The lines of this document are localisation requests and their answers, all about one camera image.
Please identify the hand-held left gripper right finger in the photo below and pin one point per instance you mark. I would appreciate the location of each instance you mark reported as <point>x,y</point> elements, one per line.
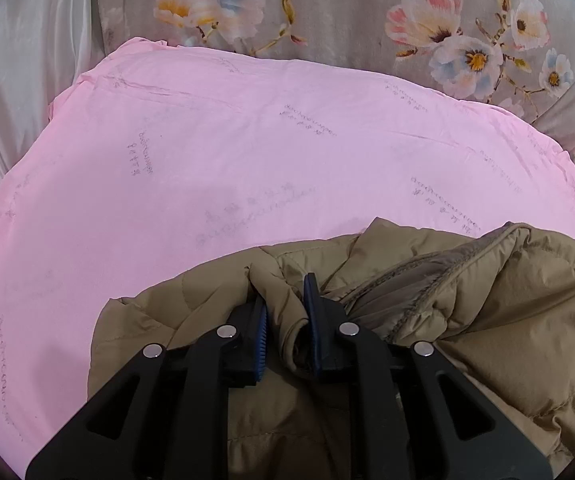
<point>315,330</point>

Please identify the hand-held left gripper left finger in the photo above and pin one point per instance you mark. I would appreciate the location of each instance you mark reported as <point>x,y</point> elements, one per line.
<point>260,345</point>

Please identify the olive quilted jacket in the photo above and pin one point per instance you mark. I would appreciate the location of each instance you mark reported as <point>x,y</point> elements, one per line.
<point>497,305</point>

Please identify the pink bed sheet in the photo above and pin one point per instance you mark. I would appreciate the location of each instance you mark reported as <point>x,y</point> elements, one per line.
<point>217,160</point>

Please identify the grey floral blanket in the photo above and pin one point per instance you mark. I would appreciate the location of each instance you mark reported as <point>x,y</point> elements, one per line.
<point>347,15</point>

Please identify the white satin curtain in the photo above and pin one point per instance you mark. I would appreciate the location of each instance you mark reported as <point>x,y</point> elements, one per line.
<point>27,45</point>

